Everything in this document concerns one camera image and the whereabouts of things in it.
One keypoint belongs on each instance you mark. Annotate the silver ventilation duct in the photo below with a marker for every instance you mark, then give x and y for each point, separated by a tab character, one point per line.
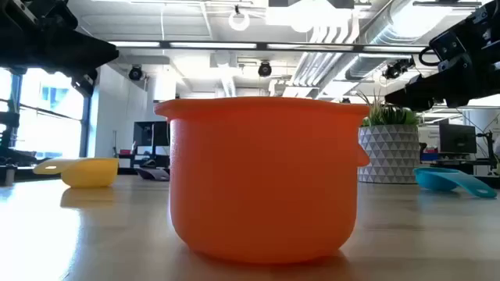
375	66

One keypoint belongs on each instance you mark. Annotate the orange measuring cup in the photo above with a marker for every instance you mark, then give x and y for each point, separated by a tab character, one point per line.
261	175

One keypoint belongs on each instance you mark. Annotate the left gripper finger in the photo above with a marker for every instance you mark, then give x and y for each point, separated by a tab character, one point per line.
90	52

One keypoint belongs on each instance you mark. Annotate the black ceiling spot lamp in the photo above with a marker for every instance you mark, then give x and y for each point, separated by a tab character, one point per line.
396	69
135	73
265	69

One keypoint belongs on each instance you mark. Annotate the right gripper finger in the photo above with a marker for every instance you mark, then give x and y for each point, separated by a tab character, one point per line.
410	100
427	86

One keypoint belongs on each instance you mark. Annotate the large window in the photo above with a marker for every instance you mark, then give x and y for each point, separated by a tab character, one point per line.
51	117

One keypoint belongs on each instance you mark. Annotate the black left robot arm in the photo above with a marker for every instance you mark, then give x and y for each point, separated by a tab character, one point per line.
8	35

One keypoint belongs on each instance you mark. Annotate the black beam with light strips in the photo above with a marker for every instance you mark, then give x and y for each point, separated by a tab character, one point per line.
261	46

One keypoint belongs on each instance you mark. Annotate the succulent in white geometric pot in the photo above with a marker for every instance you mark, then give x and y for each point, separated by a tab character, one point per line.
390	156

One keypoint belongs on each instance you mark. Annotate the black background robot arm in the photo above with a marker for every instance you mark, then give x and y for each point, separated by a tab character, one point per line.
8	121

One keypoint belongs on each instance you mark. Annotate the yellow measuring cup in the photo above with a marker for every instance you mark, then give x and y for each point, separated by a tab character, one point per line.
90	173

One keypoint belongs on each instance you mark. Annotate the turquoise measuring cup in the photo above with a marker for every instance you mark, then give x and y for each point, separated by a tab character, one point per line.
437	179

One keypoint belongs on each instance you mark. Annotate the black computer monitor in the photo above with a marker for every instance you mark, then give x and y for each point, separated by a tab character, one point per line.
142	134
161	134
457	138

